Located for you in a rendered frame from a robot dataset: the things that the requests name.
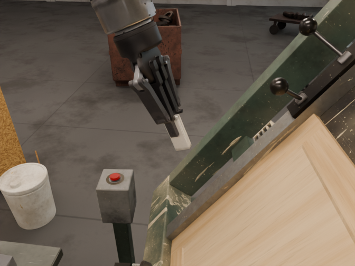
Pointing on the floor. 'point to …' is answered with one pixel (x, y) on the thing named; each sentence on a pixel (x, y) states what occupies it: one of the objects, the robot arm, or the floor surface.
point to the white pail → (28, 195)
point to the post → (124, 243)
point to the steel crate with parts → (167, 25)
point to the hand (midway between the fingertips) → (177, 132)
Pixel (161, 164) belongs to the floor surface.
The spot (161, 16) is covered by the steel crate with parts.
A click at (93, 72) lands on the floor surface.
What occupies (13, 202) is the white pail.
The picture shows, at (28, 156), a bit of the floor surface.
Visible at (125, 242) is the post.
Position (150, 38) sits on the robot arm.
